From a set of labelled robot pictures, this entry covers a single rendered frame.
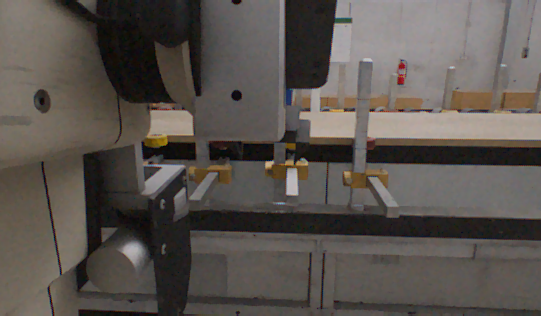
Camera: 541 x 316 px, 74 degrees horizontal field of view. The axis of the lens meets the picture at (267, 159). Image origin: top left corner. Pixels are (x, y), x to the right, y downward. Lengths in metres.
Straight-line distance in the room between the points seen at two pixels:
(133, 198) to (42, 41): 0.20
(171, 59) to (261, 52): 0.05
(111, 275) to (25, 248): 0.09
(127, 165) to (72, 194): 0.06
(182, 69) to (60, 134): 0.07
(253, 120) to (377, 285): 1.50
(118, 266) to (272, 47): 0.22
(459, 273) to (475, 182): 0.40
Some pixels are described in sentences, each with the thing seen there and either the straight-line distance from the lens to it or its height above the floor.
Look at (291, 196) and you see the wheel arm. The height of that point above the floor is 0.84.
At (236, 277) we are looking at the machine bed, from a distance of 1.63.
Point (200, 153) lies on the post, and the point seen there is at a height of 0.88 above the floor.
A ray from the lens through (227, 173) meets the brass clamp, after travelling 1.16.
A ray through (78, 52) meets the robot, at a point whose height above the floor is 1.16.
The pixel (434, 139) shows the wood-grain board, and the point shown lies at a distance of 1.42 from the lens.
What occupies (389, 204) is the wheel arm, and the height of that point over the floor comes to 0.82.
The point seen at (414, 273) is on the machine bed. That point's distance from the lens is 1.67.
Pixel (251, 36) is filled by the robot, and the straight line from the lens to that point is 0.20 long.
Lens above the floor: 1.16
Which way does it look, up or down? 15 degrees down
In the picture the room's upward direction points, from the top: straight up
